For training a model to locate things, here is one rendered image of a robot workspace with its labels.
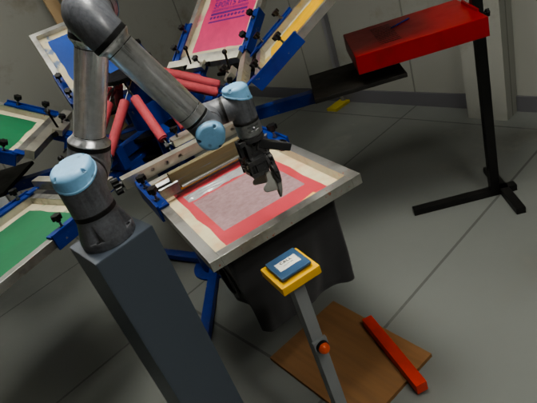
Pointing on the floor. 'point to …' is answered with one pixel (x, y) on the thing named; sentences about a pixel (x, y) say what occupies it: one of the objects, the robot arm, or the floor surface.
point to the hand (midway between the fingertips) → (276, 189)
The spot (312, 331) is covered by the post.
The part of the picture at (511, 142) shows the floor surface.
